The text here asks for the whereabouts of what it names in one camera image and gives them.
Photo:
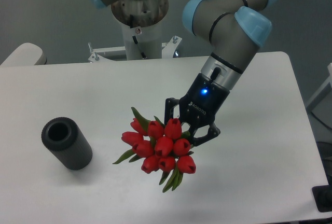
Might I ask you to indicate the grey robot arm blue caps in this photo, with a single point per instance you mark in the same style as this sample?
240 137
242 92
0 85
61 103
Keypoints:
235 28

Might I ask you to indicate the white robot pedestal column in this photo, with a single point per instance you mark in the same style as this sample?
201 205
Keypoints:
140 20

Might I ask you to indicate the white furniture at right edge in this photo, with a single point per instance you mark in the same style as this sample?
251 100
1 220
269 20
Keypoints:
322 91

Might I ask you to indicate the black device at table edge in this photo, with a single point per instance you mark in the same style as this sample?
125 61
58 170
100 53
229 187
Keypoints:
322 197

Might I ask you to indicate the red tulip bouquet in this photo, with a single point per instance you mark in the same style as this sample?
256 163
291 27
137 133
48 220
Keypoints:
162 147

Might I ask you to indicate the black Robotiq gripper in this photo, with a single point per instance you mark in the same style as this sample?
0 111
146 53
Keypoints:
198 108

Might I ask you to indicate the white metal base frame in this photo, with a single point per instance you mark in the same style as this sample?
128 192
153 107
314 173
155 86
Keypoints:
136 52

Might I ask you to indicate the beige chair back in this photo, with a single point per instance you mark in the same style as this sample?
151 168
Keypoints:
27 54

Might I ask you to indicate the dark grey ribbed vase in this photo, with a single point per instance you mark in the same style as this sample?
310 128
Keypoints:
64 139

